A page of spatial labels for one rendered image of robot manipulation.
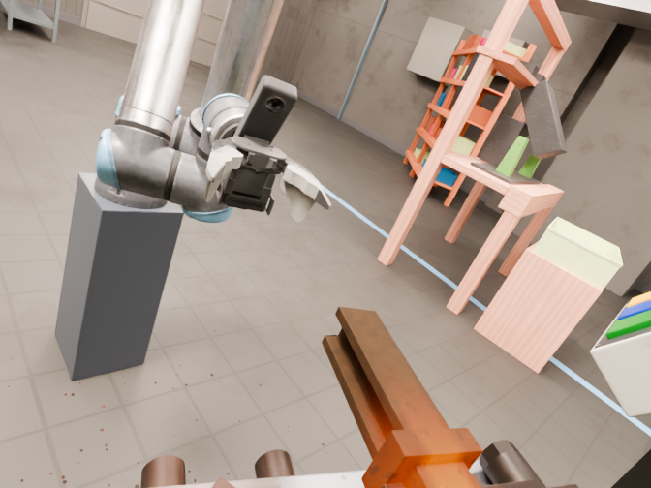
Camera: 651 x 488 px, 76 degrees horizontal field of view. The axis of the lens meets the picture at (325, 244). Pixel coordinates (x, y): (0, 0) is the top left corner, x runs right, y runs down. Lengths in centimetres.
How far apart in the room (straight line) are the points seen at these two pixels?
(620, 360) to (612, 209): 531
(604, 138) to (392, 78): 422
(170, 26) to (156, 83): 10
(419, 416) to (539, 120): 320
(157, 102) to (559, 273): 230
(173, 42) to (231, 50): 27
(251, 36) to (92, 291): 80
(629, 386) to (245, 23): 92
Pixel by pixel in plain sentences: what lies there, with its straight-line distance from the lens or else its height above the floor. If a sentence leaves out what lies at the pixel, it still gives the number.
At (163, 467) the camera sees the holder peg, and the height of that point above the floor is 88.
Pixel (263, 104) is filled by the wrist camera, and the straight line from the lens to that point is 55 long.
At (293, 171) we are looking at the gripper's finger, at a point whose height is 100.
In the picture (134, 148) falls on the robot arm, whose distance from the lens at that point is 75.
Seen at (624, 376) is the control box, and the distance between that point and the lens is 59.
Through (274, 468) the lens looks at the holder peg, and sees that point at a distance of 33.
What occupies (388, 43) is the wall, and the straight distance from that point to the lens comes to 905.
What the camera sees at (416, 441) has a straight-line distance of 20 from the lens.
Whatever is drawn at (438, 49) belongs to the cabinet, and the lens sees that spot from 796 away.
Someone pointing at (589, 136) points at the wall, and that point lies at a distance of 601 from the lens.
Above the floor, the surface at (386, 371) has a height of 101.
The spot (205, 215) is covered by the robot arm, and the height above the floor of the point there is 82.
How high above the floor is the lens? 114
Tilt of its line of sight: 23 degrees down
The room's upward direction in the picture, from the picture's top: 23 degrees clockwise
